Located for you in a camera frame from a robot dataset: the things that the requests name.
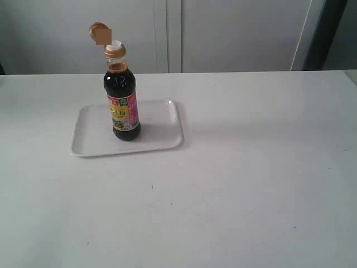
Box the white rectangular plastic tray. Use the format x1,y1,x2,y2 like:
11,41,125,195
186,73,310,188
70,99,183,157

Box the dark soy sauce bottle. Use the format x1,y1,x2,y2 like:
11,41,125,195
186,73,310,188
89,22,141,141

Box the white cable on wall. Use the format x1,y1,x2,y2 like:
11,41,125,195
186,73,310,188
290,0,317,71

